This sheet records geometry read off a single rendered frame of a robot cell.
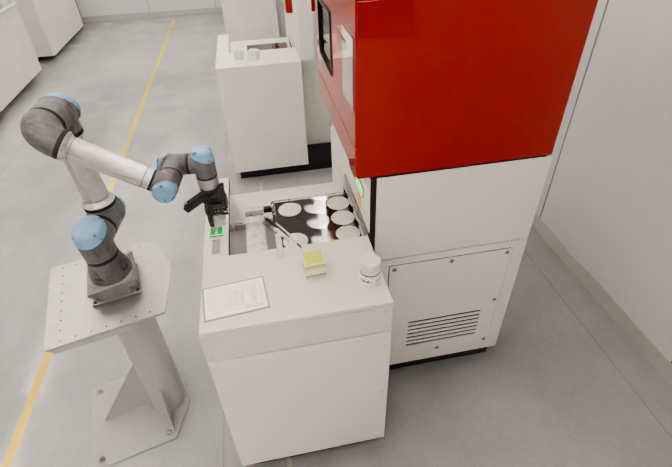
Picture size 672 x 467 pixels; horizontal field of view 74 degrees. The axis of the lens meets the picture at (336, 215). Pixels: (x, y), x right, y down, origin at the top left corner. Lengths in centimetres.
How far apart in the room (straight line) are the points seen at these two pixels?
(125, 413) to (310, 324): 134
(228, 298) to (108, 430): 121
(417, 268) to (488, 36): 94
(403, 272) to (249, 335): 74
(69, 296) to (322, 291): 99
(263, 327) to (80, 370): 158
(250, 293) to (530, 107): 113
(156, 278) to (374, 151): 100
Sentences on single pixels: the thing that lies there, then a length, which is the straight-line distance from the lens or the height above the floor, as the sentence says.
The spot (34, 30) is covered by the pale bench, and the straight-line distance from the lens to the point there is 793.
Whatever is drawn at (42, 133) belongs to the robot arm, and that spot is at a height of 150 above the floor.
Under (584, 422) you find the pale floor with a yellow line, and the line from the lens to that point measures 259.
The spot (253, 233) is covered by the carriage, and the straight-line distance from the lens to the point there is 192.
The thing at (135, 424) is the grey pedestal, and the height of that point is 1.
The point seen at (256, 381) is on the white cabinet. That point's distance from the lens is 170.
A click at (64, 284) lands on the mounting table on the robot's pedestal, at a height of 82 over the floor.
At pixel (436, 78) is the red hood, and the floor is 156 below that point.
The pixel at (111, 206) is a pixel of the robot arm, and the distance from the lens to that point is 185.
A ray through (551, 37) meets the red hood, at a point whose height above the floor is 165.
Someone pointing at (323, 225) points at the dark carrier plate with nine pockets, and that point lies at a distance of 189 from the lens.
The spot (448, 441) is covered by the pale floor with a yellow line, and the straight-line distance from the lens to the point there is 235.
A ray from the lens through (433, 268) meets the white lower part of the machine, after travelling 197.
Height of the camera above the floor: 208
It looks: 37 degrees down
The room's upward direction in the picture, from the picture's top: 2 degrees counter-clockwise
